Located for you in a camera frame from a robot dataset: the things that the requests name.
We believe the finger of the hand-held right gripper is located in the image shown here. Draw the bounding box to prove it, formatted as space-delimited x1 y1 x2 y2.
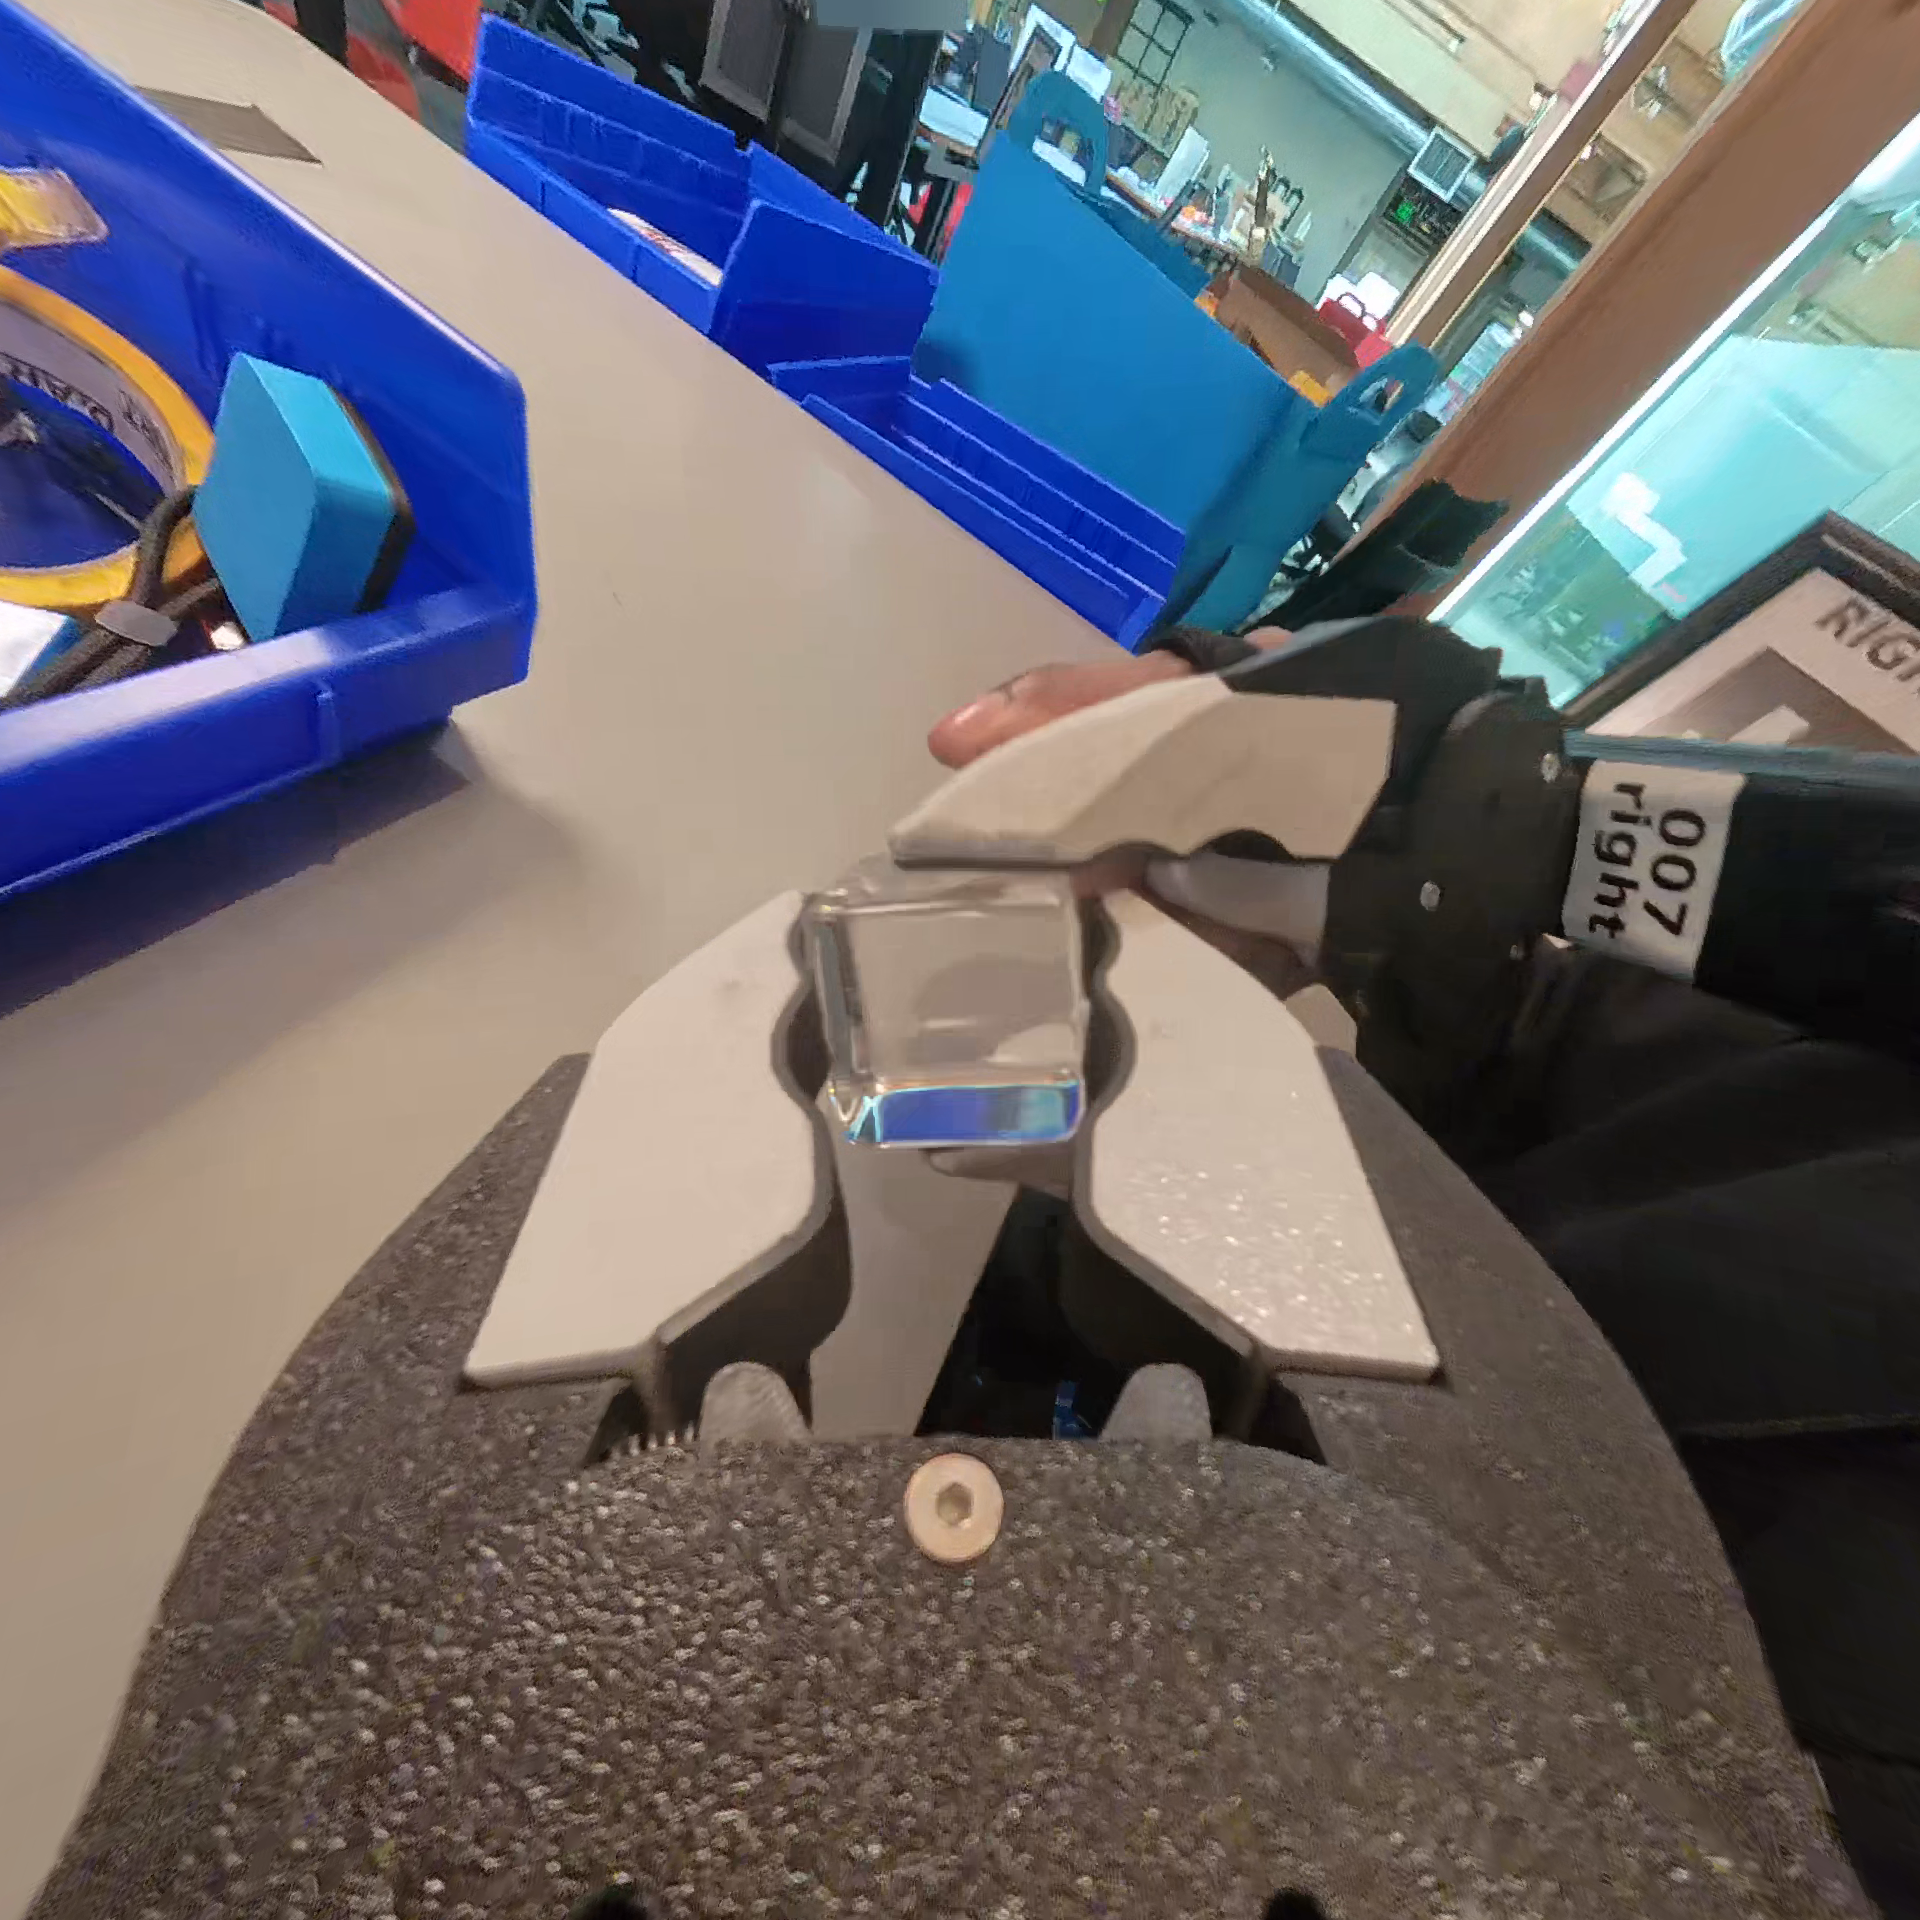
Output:
1101 851 1334 969
888 670 1399 872

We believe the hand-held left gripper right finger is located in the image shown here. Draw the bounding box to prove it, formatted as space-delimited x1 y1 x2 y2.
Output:
1067 896 1446 1386

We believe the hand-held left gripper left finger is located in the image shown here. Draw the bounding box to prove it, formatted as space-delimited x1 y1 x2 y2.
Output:
461 892 854 1389

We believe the clear acrylic cube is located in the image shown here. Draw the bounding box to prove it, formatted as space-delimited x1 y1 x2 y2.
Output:
798 854 1089 1150

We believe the blue plastic storage bin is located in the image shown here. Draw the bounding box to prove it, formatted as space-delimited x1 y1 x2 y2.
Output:
708 197 942 371
767 355 1188 649
0 0 539 902
467 13 752 332

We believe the person's right hand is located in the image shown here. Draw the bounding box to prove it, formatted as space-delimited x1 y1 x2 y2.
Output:
925 613 1510 767

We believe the person's black clothing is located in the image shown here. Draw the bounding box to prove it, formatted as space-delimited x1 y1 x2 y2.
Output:
1349 960 1920 1920

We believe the brown cardboard box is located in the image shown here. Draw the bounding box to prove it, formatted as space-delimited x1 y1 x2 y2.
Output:
1212 265 1355 396

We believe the glass window pane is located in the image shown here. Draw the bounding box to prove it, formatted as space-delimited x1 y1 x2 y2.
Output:
1431 149 1920 710

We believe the blue whiteboard eraser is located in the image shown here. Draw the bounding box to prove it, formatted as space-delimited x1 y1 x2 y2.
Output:
191 353 414 644

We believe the yellow tape roll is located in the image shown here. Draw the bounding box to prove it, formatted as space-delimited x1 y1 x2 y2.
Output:
0 262 220 601

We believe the grey tape patch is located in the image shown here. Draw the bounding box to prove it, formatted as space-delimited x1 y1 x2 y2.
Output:
141 85 319 163

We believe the clear plastic packet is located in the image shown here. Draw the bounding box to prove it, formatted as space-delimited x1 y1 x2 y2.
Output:
0 163 109 251

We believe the wooden door frame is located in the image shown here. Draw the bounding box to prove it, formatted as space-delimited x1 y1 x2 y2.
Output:
1375 0 1920 530

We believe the black cable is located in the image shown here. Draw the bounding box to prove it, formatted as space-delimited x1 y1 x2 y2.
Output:
0 485 249 707

